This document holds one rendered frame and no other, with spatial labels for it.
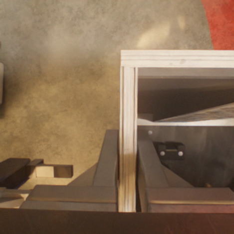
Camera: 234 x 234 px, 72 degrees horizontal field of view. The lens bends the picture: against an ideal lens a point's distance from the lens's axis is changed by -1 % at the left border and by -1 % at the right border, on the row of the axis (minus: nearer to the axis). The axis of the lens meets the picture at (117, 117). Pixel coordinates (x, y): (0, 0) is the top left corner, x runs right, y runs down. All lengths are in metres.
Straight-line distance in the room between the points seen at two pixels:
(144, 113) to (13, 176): 0.69
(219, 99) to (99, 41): 0.91
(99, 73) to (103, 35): 0.24
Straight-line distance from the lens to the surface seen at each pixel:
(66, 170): 0.39
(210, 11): 1.31
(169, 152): 0.90
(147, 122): 0.91
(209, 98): 0.36
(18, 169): 0.40
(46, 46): 1.22
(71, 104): 1.11
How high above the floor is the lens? 1.06
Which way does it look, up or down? 84 degrees down
